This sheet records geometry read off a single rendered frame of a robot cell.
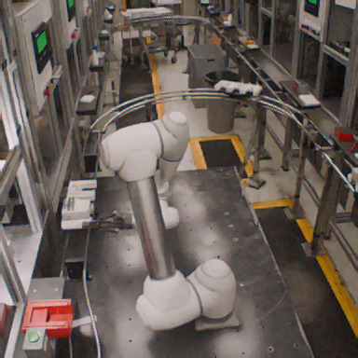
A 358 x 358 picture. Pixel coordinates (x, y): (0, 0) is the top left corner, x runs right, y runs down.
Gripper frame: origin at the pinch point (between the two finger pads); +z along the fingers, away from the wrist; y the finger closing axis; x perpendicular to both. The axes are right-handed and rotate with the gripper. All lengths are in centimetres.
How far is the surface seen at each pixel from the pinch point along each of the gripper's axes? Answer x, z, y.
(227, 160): -189, -109, -86
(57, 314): 55, 7, 4
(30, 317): 59, 15, 8
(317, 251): -53, -146, -86
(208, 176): -62, -66, -20
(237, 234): -6, -72, -20
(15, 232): 6.3, 33.3, 3.1
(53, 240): -10.7, 22.1, -17.7
